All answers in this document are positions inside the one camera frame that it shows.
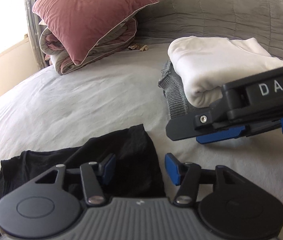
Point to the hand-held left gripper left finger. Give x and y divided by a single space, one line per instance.
109 167

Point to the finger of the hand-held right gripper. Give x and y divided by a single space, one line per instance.
219 134
256 97

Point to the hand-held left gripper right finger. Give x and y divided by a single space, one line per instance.
172 168

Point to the black shirt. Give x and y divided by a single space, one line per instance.
131 155

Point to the folded grey sweater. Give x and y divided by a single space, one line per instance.
176 100

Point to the folded white garment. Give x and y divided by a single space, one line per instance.
206 65

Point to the grey quilted headboard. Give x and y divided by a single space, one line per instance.
206 5

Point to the small beige scraps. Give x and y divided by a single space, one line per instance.
137 47

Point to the folded grey pink quilt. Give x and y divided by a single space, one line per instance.
56 52

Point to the large pink pillow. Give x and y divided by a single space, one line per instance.
86 17

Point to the grey star curtain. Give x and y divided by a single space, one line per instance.
31 17

